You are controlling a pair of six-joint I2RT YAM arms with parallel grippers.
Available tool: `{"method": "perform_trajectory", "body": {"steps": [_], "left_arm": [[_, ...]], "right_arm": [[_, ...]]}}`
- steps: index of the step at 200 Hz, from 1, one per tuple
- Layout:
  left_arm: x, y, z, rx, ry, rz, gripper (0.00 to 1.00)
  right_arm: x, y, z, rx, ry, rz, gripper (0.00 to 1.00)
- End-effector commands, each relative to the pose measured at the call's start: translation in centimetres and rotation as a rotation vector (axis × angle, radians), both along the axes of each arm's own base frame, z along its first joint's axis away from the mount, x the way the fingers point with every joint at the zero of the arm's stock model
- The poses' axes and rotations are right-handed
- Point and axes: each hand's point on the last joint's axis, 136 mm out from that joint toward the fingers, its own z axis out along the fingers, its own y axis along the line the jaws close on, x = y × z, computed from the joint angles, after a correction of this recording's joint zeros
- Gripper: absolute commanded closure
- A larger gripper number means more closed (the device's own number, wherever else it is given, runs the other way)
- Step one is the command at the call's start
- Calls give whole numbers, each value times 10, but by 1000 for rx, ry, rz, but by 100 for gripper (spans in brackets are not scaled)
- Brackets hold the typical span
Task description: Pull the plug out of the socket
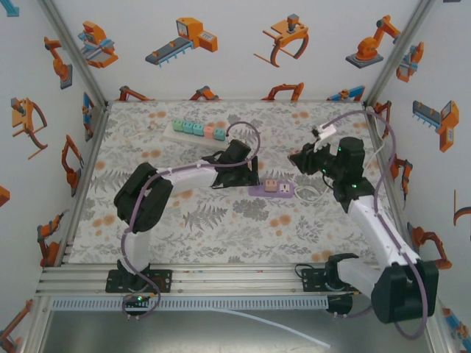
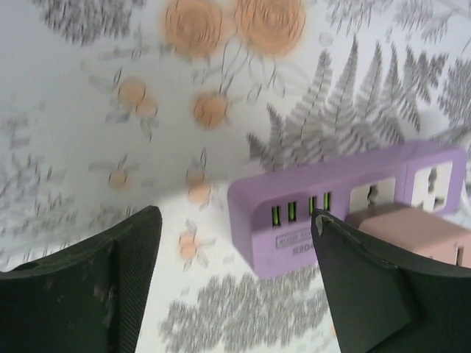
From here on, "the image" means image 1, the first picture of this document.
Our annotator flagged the white right camera cable connector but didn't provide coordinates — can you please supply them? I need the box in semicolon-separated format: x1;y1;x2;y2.
311;124;336;141

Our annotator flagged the purple power strip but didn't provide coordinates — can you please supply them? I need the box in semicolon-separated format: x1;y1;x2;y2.
248;179;296;199

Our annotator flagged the white power strip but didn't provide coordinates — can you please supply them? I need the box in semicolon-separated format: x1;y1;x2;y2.
163;121;230;150

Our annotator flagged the aluminium right side rail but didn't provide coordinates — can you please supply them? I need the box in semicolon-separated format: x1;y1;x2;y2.
363;102;421;254

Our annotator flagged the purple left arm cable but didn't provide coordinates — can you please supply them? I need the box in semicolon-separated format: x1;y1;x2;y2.
120;121;262;321

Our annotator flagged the aluminium right frame post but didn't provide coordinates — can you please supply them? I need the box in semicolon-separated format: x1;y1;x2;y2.
363;0;437;108

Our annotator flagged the thin white tube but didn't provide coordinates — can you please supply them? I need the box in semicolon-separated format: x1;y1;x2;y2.
216;307;331;349

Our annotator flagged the aluminium left frame post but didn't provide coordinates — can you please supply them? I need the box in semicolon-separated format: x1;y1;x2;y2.
38;0;110;108

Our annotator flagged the aluminium front frame rail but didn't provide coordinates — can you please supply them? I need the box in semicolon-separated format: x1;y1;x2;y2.
35;263;372;299

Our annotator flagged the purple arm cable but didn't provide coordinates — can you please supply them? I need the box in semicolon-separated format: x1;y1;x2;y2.
120;121;262;321
319;110;430;340

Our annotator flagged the aluminium left side rail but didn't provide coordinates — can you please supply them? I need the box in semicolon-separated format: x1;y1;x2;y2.
54;102;110;266

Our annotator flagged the floral patterned table mat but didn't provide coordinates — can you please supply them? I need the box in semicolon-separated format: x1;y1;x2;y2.
68;99;414;265

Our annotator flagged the aluminium frame post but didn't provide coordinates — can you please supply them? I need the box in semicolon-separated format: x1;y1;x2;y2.
38;0;110;108
363;0;437;108

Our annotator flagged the white slotted cable duct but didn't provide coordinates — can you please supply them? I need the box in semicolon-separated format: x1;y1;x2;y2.
51;296;330;311

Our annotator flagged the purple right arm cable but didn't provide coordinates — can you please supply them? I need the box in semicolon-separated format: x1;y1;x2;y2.
319;110;430;340

